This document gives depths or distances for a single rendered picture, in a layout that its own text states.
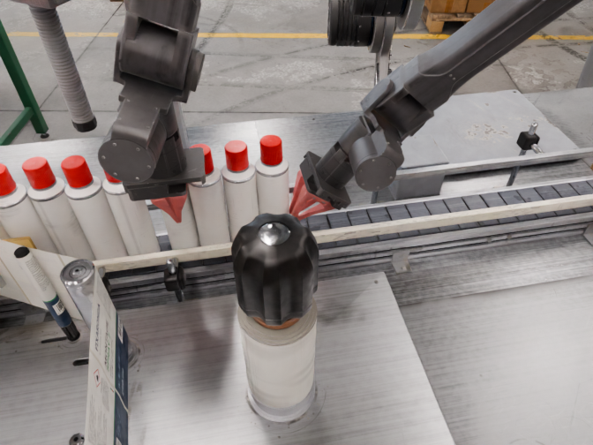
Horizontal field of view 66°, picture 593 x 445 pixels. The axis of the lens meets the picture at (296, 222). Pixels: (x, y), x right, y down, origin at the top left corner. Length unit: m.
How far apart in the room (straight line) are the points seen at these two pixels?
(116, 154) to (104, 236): 0.28
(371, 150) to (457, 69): 0.15
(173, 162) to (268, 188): 0.18
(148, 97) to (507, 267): 0.67
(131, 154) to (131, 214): 0.24
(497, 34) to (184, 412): 0.60
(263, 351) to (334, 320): 0.24
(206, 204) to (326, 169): 0.19
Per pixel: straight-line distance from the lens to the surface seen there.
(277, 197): 0.72
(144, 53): 0.52
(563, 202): 0.96
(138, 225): 0.75
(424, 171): 0.85
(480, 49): 0.64
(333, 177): 0.72
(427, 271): 0.86
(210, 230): 0.75
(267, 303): 0.42
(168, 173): 0.60
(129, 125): 0.49
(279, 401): 0.59
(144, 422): 0.67
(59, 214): 0.76
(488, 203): 0.95
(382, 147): 0.63
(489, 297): 0.86
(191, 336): 0.71
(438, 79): 0.65
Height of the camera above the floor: 1.47
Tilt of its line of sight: 44 degrees down
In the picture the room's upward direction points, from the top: straight up
